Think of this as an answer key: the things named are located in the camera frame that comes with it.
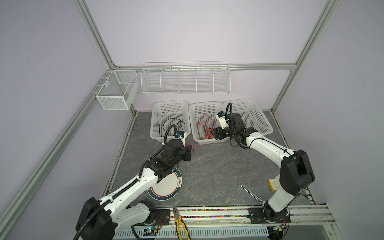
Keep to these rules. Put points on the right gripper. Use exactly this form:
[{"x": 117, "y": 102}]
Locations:
[{"x": 218, "y": 133}]

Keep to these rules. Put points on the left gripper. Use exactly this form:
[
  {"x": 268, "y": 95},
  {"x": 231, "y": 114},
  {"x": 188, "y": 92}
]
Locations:
[{"x": 187, "y": 151}]

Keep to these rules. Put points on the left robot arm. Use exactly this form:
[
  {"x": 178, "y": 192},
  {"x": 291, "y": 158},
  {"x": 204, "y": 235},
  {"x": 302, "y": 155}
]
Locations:
[{"x": 152, "y": 171}]

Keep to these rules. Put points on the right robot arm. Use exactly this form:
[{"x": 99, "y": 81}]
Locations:
[{"x": 296, "y": 172}]

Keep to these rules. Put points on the right white plastic basket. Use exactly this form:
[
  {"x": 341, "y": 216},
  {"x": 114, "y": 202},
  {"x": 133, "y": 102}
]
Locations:
[{"x": 252, "y": 115}]

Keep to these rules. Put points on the white plastic basket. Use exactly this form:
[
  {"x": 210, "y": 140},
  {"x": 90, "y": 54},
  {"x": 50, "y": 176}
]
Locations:
[
  {"x": 203, "y": 120},
  {"x": 168, "y": 113},
  {"x": 252, "y": 115}
]

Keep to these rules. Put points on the middle white plastic basket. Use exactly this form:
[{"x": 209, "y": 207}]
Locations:
[{"x": 203, "y": 120}]

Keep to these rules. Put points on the green rimmed white plate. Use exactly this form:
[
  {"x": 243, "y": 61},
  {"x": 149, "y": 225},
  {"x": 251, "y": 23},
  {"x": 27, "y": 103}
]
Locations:
[{"x": 168, "y": 187}]

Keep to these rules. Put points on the left white plastic basket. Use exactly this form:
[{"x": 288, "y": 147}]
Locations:
[{"x": 168, "y": 113}]

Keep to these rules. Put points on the white yellow work glove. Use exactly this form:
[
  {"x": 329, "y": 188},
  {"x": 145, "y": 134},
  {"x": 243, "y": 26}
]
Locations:
[{"x": 274, "y": 183}]

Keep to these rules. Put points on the silver wrench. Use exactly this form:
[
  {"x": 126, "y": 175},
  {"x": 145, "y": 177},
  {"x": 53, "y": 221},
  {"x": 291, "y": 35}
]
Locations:
[{"x": 251, "y": 193}]

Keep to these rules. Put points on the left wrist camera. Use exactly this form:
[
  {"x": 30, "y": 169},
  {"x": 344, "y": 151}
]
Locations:
[{"x": 180, "y": 135}]

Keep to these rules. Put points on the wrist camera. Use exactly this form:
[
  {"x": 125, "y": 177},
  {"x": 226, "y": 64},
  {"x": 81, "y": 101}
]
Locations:
[
  {"x": 221, "y": 117},
  {"x": 180, "y": 135}
]

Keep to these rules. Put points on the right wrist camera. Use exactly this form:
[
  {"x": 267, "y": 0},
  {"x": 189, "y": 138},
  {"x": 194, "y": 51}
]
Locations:
[{"x": 221, "y": 117}]

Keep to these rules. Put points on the yellow handled pliers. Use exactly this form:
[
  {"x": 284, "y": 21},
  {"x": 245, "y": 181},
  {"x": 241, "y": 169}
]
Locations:
[{"x": 179, "y": 222}]

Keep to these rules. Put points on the white wire wall shelf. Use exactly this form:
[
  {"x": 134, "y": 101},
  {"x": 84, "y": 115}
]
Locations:
[{"x": 186, "y": 78}]

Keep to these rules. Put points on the white mesh wall box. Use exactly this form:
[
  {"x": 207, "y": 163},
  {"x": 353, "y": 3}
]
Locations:
[{"x": 118, "y": 90}]

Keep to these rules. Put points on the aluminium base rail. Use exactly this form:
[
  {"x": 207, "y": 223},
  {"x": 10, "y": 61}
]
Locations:
[{"x": 210, "y": 217}]

